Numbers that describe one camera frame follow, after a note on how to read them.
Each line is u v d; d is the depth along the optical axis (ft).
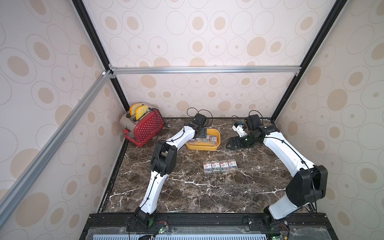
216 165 3.02
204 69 3.02
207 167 3.01
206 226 2.40
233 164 3.02
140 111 3.12
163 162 1.98
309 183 1.38
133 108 3.17
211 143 3.39
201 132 3.11
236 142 2.41
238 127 2.55
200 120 2.68
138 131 3.10
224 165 3.02
